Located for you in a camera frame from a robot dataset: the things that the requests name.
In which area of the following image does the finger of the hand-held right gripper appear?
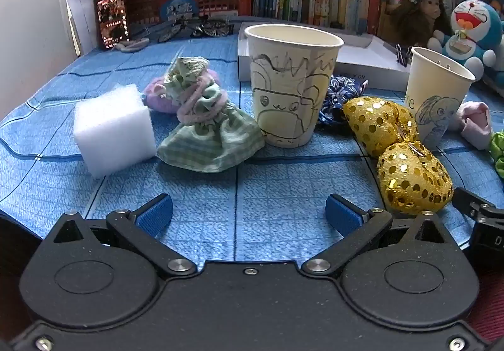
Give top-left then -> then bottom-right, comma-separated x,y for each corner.
453,186 -> 495,222

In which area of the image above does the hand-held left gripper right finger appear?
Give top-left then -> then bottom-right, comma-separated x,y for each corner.
301,194 -> 461,278

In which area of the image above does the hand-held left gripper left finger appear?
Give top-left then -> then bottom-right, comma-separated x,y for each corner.
41,194 -> 198,278

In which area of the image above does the green scrunchie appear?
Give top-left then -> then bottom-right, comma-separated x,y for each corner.
488,130 -> 504,178

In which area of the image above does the gold sequin bow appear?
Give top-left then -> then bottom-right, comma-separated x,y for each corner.
342,97 -> 453,215

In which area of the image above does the pale pink cloth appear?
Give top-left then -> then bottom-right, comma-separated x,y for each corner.
449,101 -> 494,150

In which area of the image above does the white sponge cube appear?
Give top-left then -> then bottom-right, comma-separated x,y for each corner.
73,84 -> 157,178

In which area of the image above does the pink fuzzy hair tie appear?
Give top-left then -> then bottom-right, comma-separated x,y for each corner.
176,75 -> 228,125

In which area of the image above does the purple plush toy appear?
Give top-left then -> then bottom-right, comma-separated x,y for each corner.
144,68 -> 221,114

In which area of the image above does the navy floral cloth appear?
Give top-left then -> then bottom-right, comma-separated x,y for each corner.
317,74 -> 369,128

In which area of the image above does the white box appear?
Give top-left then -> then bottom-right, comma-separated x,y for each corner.
237,22 -> 412,89

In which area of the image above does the blue checked blanket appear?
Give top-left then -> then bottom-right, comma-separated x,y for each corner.
0,36 -> 504,257

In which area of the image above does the small paper cup blue drawing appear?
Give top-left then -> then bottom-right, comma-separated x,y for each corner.
405,46 -> 477,151

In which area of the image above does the large paper cup with drawing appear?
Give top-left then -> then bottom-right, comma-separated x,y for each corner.
244,23 -> 344,148

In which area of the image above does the black binder clip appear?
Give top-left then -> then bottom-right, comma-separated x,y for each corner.
394,43 -> 412,68

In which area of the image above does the blue cat plush toy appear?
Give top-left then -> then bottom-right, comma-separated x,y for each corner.
427,0 -> 504,82

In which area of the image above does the miniature black bicycle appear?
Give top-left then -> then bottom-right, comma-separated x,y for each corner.
157,16 -> 234,43

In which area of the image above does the brown haired monkey doll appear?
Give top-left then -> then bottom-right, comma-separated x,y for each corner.
388,0 -> 453,48

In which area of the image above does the smartphone with lit screen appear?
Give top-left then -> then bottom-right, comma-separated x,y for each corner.
94,0 -> 130,51

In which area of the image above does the white cardboard sheet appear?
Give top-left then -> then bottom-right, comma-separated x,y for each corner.
65,0 -> 127,56

